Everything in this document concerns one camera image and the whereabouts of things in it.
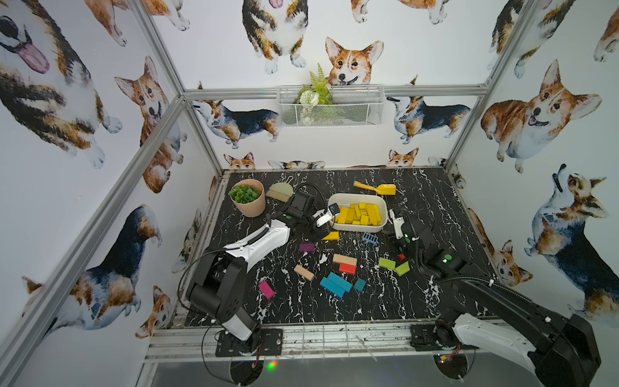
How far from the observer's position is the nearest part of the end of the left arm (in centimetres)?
70

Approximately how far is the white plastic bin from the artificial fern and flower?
1.22 ft

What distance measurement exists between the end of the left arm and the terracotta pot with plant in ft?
0.97

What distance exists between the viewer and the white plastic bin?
0.99m

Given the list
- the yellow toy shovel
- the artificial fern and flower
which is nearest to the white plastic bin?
the yellow toy shovel

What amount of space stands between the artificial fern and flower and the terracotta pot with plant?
13.9 inches

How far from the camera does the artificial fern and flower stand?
2.67 ft

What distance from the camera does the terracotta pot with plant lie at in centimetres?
97
